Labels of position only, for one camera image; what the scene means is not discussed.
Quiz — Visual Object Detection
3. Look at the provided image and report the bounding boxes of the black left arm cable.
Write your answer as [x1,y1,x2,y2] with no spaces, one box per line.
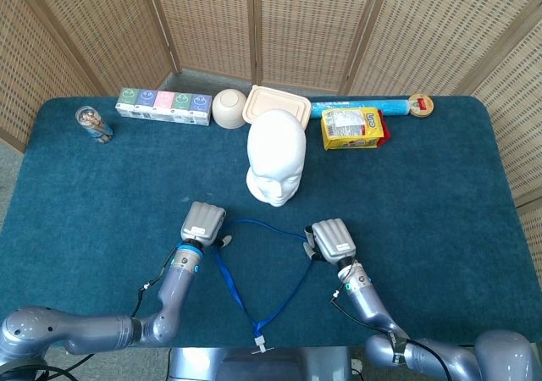
[130,245,179,319]

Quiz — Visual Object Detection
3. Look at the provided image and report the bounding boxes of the white foam mannequin head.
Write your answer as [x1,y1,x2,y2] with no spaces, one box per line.
[246,108,307,208]

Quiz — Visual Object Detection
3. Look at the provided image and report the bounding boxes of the yellow snack bag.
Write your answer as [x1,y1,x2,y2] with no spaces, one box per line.
[320,108,392,152]

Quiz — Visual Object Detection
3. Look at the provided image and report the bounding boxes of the pastel tissue multipack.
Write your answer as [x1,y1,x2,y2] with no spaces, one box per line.
[114,87,213,127]

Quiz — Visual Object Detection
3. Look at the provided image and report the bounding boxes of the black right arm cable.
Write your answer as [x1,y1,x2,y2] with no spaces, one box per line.
[329,290,454,381]

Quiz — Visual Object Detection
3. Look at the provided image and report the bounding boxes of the beige lunch box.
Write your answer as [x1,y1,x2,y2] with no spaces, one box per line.
[241,84,312,128]

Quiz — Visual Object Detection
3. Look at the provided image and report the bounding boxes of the wicker folding screen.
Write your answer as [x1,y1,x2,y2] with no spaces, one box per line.
[0,0,542,284]

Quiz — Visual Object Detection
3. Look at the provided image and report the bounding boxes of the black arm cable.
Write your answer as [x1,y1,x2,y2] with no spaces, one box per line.
[130,245,179,319]
[329,290,454,381]

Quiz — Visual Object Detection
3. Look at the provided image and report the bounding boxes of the clear jar of pencils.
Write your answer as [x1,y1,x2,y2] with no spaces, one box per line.
[75,105,114,145]

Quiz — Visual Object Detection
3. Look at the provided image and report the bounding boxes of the beige upturned bowl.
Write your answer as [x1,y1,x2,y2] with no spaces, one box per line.
[211,88,248,130]

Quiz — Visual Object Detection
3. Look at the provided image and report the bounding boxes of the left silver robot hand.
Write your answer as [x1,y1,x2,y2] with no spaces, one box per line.
[180,201,233,249]

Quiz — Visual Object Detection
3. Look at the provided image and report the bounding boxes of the light blue rolled tube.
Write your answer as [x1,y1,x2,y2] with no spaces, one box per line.
[311,95,411,119]

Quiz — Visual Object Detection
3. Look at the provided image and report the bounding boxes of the teal tablecloth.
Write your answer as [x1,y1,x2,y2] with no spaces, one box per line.
[0,96,542,349]

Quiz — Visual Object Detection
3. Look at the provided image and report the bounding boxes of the grey robot torso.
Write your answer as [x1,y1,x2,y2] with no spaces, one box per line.
[168,346,353,381]

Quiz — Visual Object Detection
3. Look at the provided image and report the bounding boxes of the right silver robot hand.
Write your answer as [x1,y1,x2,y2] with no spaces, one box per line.
[302,218,357,266]

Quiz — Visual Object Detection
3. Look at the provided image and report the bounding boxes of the blue lanyard with white badge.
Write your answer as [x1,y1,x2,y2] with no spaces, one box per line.
[213,218,317,356]

